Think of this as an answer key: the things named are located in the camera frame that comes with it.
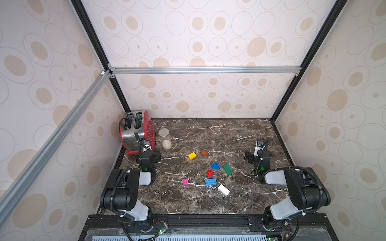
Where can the yellow lego brick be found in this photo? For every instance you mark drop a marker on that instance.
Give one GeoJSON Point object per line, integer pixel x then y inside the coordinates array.
{"type": "Point", "coordinates": [192, 156]}

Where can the red and chrome toaster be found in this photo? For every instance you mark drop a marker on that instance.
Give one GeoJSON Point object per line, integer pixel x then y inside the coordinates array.
{"type": "Point", "coordinates": [137, 129]}

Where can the right black corner post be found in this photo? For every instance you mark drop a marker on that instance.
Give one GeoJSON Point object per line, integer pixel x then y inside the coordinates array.
{"type": "Point", "coordinates": [320, 38]}

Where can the green lego brick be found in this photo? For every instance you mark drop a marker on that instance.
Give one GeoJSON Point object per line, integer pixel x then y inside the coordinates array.
{"type": "Point", "coordinates": [228, 170]}

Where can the long blue lego brick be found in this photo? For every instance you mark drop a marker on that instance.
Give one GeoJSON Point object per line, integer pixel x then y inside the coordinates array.
{"type": "Point", "coordinates": [211, 182]}

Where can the left aluminium frame bar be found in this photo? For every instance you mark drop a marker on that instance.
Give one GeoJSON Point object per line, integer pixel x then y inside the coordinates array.
{"type": "Point", "coordinates": [21, 185]}

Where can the small blue lego brick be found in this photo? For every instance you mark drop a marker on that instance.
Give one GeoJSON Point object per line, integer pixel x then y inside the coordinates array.
{"type": "Point", "coordinates": [215, 166]}

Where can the red lego brick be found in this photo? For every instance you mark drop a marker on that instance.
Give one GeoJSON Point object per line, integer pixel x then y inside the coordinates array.
{"type": "Point", "coordinates": [210, 173]}

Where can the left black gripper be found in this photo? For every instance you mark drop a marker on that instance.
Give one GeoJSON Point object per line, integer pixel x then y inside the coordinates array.
{"type": "Point", "coordinates": [156, 156]}

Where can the left black corner post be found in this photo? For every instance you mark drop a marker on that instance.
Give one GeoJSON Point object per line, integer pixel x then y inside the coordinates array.
{"type": "Point", "coordinates": [97, 46]}

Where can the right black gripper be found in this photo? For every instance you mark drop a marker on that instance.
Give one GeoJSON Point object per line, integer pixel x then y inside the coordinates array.
{"type": "Point", "coordinates": [253, 156]}

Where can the white lego brick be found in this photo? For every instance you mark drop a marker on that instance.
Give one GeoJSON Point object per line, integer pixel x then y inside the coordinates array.
{"type": "Point", "coordinates": [225, 191]}

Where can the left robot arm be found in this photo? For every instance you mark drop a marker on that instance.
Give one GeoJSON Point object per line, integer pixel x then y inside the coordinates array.
{"type": "Point", "coordinates": [120, 194]}

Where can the horizontal aluminium frame bar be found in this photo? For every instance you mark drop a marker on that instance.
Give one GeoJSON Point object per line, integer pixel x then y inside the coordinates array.
{"type": "Point", "coordinates": [203, 70]}

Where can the black corner post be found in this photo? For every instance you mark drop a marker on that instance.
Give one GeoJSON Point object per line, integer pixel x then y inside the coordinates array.
{"type": "Point", "coordinates": [320, 38]}
{"type": "Point", "coordinates": [97, 46]}

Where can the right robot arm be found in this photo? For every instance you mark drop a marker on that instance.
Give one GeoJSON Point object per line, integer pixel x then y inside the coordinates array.
{"type": "Point", "coordinates": [306, 192]}

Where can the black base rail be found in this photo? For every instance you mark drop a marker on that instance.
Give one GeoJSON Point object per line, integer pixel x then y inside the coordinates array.
{"type": "Point", "coordinates": [207, 227]}

